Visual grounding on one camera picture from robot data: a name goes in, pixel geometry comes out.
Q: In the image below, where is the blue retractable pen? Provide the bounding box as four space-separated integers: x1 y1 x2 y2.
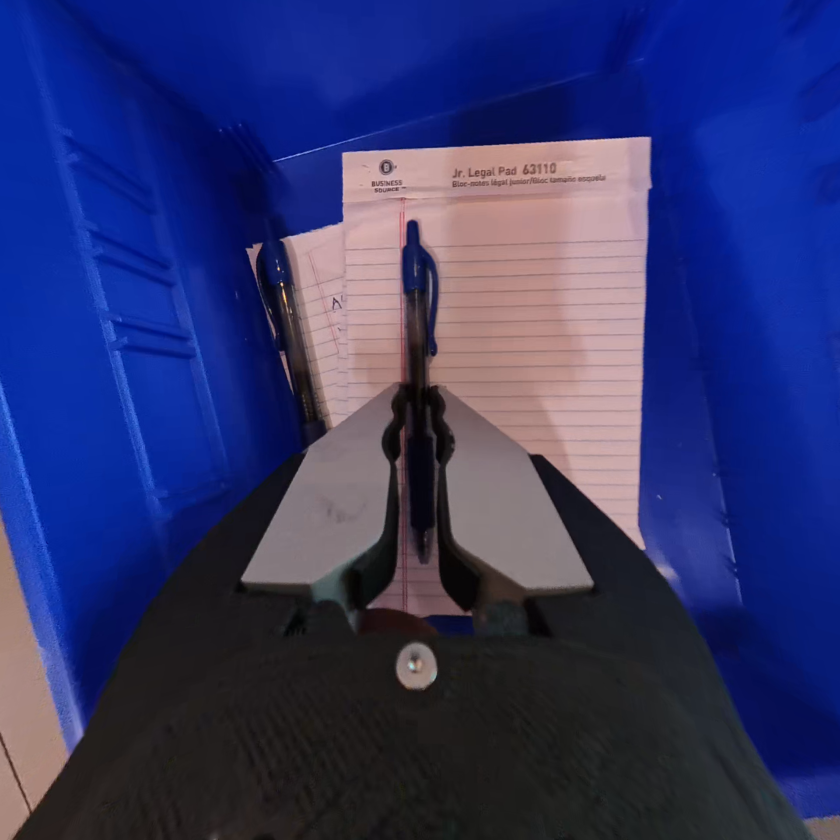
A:
400 220 441 565
256 239 329 450

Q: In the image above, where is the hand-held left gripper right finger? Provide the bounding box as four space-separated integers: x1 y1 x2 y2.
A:
432 384 595 618

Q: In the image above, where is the blue plastic bin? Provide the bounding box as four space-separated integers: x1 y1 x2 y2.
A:
0 0 840 788

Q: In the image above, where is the white lined legal pad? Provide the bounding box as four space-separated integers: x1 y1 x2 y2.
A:
341 136 652 618

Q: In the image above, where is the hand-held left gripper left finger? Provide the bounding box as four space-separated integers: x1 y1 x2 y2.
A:
241 384 404 614

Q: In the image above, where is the handwritten lined paper sheet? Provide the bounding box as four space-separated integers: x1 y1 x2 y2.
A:
246 223 349 431

